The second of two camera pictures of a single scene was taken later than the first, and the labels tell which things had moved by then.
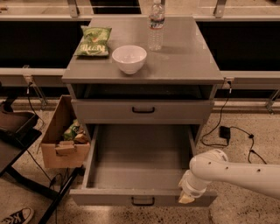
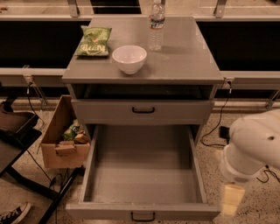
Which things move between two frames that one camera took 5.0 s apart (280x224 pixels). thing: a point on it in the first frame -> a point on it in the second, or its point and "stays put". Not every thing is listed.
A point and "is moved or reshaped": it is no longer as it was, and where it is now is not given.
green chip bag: (94, 41) stays put
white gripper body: (189, 189) -> (234, 171)
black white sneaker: (22, 216) -> (15, 214)
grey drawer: (138, 165) is moved or reshaped
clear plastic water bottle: (157, 20) stays put
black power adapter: (224, 132) stays put
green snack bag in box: (71, 132) stays put
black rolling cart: (17, 131) stays put
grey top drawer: (139, 111) stays put
